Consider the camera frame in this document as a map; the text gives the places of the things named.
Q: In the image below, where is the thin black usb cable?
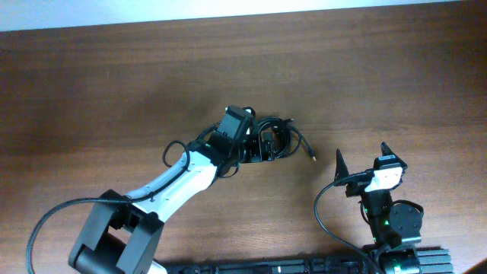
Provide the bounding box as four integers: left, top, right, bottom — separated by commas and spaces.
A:
270, 120, 317, 162

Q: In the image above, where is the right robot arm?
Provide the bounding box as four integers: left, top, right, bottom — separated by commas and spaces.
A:
334, 142, 424, 273

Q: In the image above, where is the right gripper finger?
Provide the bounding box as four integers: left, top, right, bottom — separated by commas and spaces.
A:
380, 142, 408, 170
334, 149, 349, 180

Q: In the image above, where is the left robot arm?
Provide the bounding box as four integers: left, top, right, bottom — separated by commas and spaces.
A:
68, 105, 257, 273

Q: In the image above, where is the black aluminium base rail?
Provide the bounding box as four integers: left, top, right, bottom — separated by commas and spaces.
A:
148, 248, 454, 274

